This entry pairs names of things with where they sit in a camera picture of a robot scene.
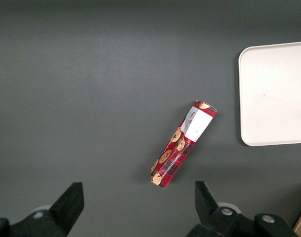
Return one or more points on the cream plastic tray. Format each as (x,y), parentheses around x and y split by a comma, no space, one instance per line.
(273,93)

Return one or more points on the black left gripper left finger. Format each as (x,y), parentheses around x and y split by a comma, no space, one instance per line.
(63,212)

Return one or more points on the red tartan cookie box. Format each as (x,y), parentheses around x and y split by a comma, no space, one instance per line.
(180,148)

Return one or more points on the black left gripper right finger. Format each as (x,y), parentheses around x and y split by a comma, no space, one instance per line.
(209,212)

